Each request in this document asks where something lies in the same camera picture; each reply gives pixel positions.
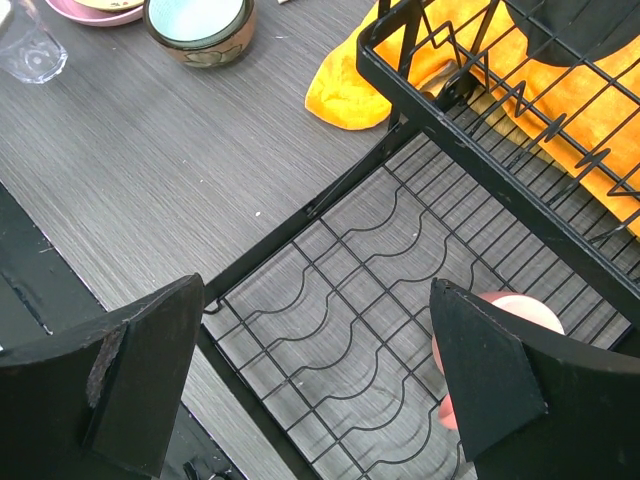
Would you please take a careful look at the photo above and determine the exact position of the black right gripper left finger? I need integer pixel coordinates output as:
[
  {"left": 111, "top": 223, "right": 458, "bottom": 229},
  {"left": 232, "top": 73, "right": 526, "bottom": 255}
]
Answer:
[{"left": 1, "top": 274, "right": 204, "bottom": 479}]

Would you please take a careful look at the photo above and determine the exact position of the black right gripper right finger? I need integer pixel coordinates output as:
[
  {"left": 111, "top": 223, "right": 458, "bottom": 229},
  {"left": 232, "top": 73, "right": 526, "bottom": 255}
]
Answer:
[{"left": 430, "top": 279, "right": 639, "bottom": 479}]

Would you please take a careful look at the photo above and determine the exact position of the pink mug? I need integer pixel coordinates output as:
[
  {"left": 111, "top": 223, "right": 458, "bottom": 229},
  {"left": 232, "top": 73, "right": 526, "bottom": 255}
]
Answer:
[{"left": 438, "top": 291, "right": 565, "bottom": 430}]

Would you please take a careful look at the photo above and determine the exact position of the clear glass cup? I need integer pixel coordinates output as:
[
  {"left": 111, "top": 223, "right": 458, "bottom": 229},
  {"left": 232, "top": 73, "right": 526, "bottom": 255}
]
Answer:
[{"left": 1, "top": 0, "right": 68, "bottom": 85}]

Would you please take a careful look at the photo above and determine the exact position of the brown floral bowl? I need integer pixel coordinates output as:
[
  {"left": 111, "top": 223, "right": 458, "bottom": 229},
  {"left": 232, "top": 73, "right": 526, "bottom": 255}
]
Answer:
[{"left": 143, "top": 1, "right": 257, "bottom": 68}]

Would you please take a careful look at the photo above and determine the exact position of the pink plate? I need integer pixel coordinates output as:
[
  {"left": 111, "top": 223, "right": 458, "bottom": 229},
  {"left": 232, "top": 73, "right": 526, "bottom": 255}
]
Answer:
[{"left": 46, "top": 0, "right": 144, "bottom": 27}]

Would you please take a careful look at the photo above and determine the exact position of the cream floral plate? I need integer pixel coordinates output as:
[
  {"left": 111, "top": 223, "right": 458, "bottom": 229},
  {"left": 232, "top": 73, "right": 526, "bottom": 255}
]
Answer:
[{"left": 76, "top": 0, "right": 144, "bottom": 12}]

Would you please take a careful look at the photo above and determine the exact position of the light green bowl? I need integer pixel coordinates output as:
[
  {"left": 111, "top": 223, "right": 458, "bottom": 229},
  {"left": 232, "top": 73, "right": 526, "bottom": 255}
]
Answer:
[{"left": 146, "top": 0, "right": 244, "bottom": 42}]

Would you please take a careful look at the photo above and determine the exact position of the orange Mickey Mouse pillow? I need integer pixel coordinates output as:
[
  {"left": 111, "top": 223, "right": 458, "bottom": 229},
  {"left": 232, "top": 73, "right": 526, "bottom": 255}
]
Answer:
[{"left": 304, "top": 0, "right": 640, "bottom": 227}]

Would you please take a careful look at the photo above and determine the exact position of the black wire dish rack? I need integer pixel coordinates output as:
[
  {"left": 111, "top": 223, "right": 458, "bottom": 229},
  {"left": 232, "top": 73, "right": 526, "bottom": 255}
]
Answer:
[{"left": 199, "top": 1, "right": 639, "bottom": 479}]

